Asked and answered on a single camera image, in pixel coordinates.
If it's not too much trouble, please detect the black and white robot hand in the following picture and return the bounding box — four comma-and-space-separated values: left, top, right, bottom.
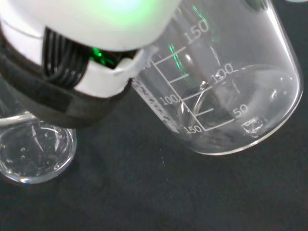
0, 0, 186, 128

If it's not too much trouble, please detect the black bench cloth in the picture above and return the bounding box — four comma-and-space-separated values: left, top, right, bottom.
0, 0, 308, 231

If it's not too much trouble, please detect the small clear glass beaker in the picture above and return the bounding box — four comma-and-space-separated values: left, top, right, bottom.
0, 72, 77, 185

